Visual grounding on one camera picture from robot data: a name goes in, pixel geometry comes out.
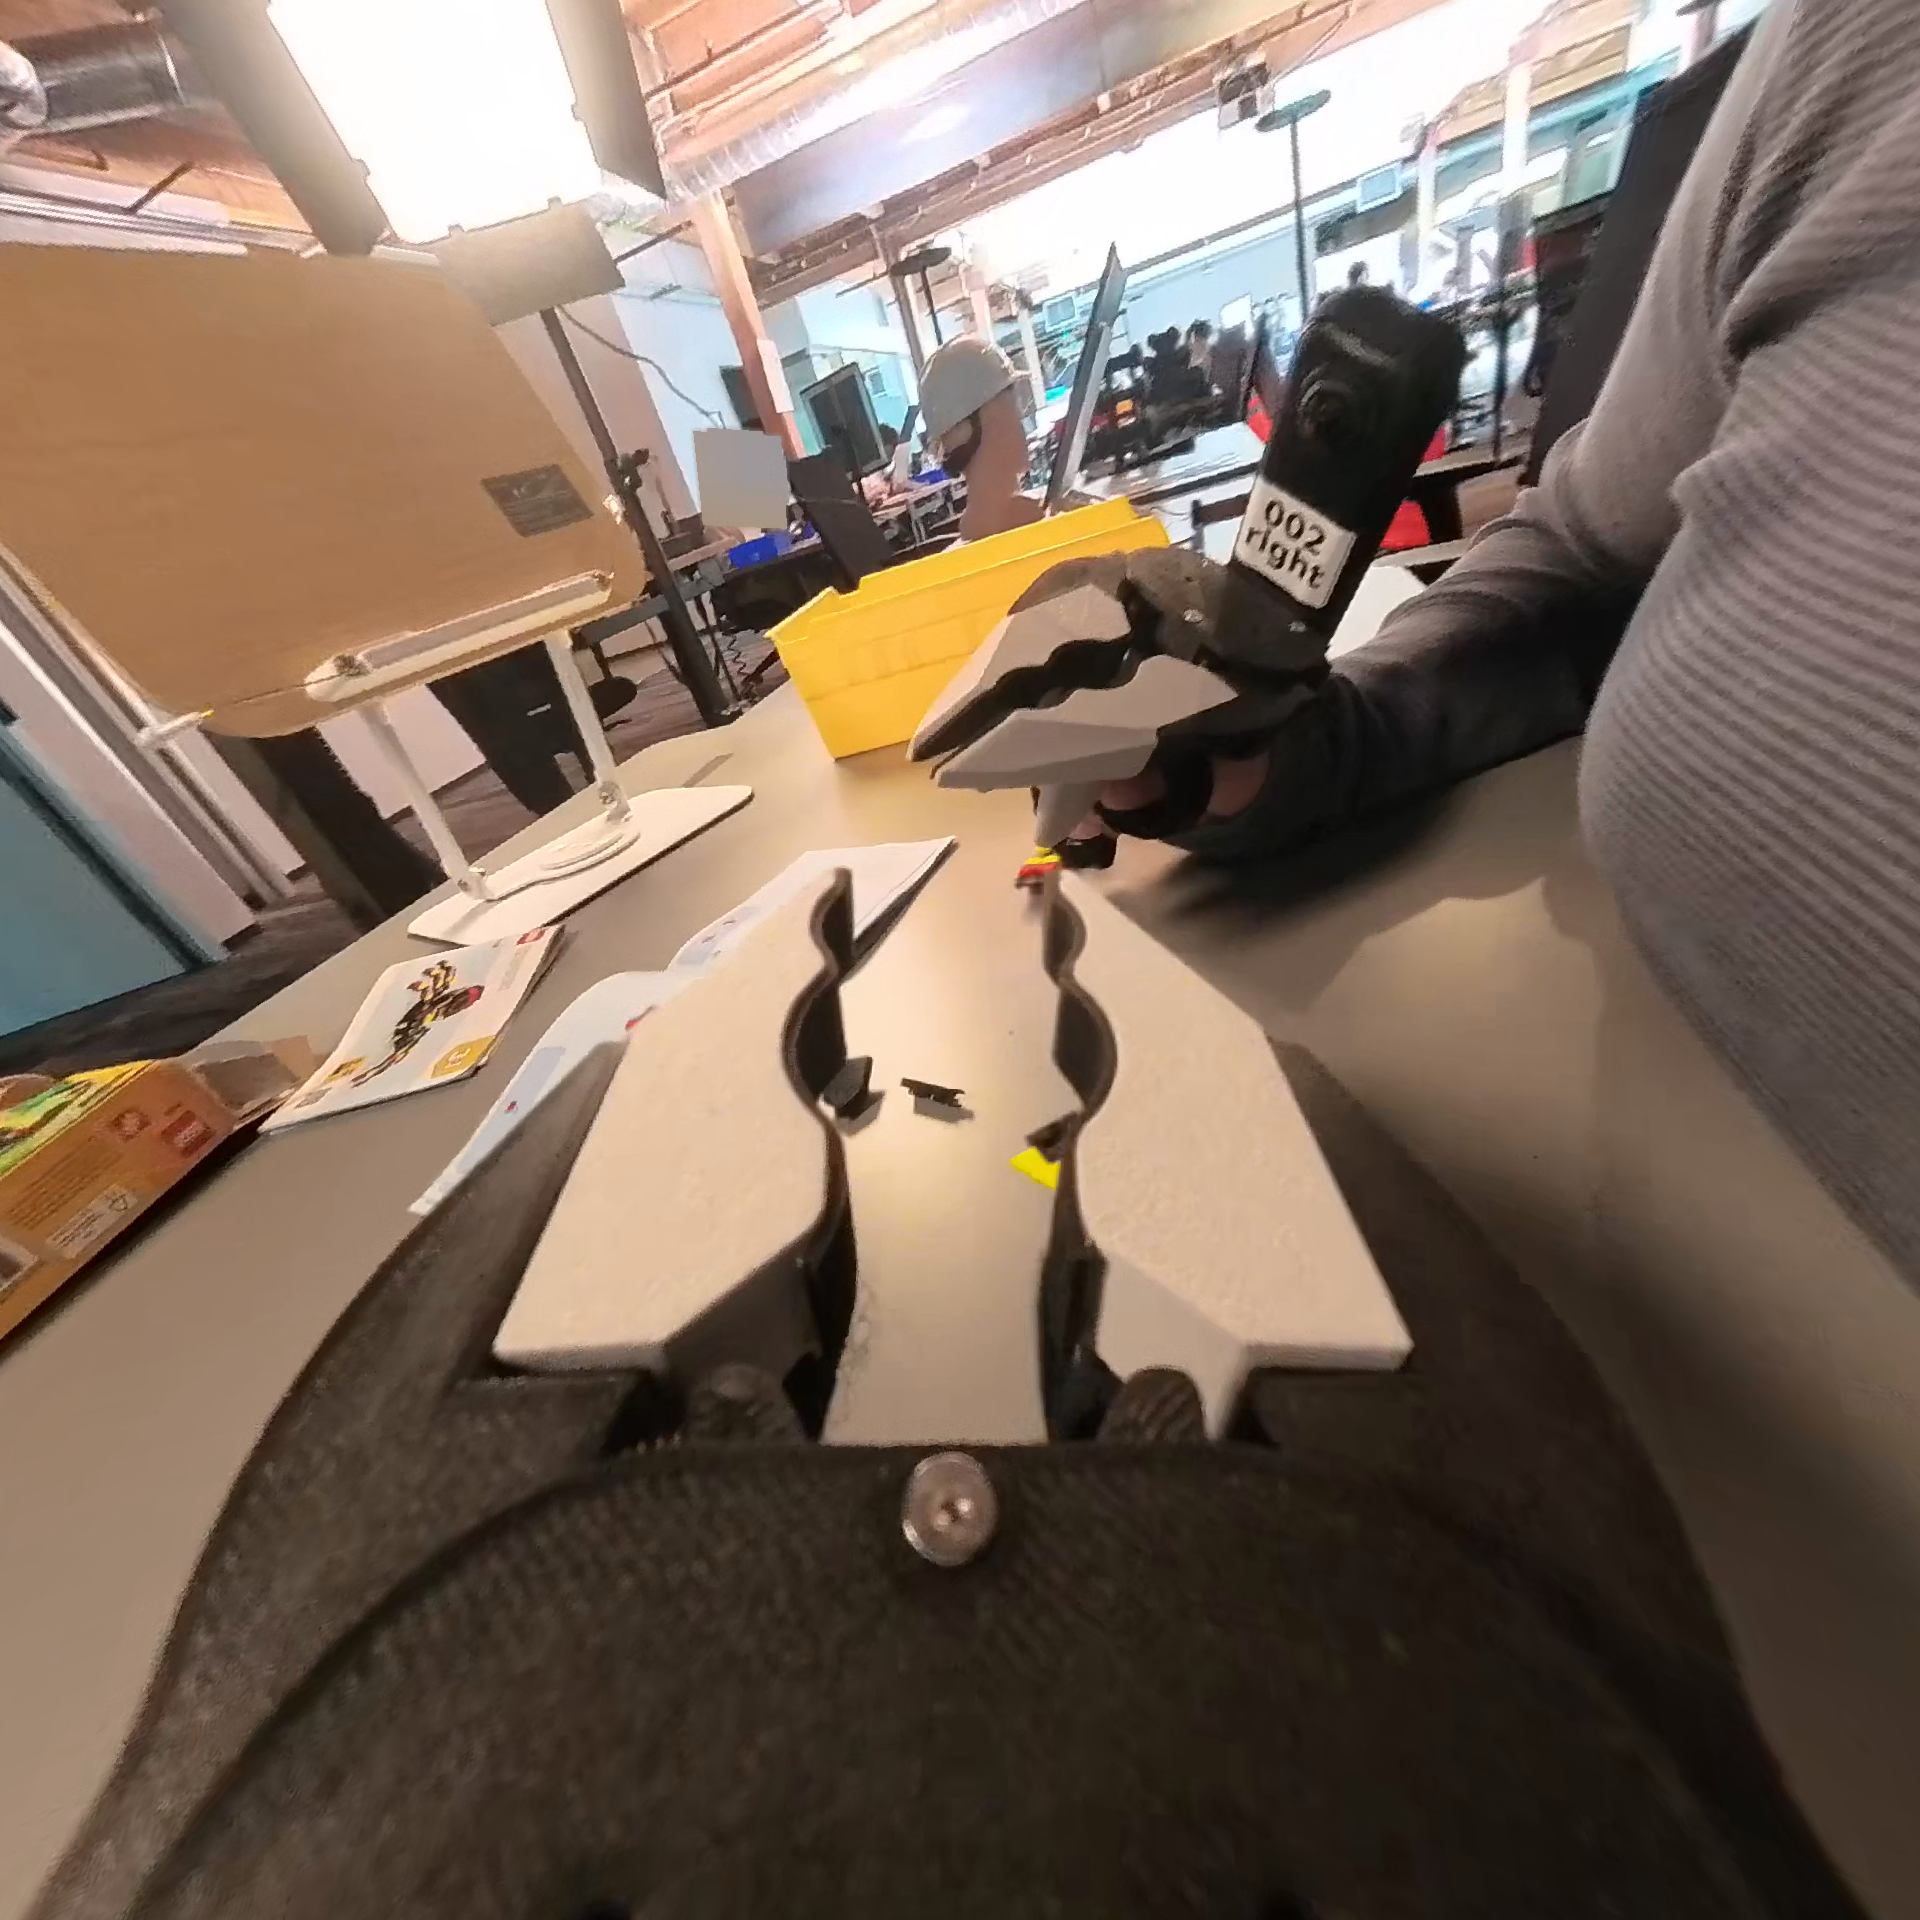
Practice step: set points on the black light stand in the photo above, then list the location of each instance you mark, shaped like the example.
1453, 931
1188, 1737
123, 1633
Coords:
629, 494

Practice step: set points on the orange cardboard lego box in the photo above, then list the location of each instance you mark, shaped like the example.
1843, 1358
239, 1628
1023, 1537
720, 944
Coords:
105, 1185

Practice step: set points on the person's grey sweater torso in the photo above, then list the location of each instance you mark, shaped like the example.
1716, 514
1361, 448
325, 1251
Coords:
1799, 598

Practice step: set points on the open instruction booklet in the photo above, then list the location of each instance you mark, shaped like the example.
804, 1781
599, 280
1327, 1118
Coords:
720, 938

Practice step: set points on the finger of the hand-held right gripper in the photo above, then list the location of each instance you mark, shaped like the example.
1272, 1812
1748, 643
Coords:
1035, 645
1095, 728

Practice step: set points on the white instruction leaflet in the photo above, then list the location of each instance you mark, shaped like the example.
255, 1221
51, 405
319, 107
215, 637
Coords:
421, 1035

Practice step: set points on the mannequin head grey hard hat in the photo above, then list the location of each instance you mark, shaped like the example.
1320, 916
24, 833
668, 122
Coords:
967, 389

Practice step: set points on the person's right hand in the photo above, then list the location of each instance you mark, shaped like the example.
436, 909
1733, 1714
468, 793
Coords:
1243, 779

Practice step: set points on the black floor lamp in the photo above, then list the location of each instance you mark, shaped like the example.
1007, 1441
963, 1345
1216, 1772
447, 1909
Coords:
1299, 195

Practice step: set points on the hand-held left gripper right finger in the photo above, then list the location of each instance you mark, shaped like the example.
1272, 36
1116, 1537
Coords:
1229, 1200

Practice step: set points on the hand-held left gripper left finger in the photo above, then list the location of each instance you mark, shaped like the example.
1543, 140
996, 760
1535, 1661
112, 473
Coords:
674, 1171

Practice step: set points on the angular black lego piece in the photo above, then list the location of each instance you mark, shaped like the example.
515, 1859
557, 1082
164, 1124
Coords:
853, 1089

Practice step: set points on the yellow plastic bin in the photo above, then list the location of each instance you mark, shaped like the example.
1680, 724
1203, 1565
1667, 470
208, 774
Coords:
900, 660

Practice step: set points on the white board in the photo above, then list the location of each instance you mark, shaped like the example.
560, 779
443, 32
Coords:
738, 476

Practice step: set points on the black office chair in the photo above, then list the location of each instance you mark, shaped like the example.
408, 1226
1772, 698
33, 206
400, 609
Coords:
832, 516

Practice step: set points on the wooden book stand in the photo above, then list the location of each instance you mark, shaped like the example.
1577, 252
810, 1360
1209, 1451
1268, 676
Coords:
225, 494

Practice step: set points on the person's right forearm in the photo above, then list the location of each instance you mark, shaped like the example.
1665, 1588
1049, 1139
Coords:
1471, 645

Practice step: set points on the thin computer monitor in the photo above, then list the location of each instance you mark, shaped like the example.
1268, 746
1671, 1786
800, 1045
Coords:
1089, 389

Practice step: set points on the flat black lego piece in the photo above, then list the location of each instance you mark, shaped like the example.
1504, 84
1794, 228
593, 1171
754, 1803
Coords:
937, 1094

